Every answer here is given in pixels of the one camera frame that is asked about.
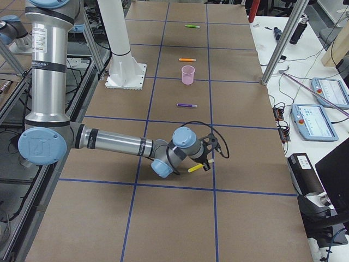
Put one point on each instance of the near blue teach pendant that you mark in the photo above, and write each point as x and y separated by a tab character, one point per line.
313	123

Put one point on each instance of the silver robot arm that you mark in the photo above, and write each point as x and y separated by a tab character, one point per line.
49	131

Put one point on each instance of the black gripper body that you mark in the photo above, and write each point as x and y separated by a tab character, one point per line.
200	159

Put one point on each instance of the black monitor on stand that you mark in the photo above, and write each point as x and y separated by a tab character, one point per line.
321	223

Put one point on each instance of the far blue teach pendant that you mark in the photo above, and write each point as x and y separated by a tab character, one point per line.
331	89

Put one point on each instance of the grey aluminium frame post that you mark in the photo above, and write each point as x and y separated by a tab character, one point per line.
284	40

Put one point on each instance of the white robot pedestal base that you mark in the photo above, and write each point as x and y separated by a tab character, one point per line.
124	71

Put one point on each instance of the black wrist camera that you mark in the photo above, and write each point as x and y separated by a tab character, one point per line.
212	142

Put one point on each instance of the black cardboard box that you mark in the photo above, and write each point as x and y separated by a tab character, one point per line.
303	175

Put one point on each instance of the red cylinder bottle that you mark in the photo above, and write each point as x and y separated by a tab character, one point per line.
253	10

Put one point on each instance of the purple highlighter pen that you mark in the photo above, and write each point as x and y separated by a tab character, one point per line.
186	105

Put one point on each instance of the black water bottle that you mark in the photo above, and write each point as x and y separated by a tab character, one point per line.
302	25

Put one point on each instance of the yellow highlighter pen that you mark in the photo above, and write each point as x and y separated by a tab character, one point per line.
195	168

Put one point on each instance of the blue teach pendant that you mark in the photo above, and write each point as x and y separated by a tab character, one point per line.
331	89
313	123

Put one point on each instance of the orange highlighter pen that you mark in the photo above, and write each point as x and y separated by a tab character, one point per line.
187	60

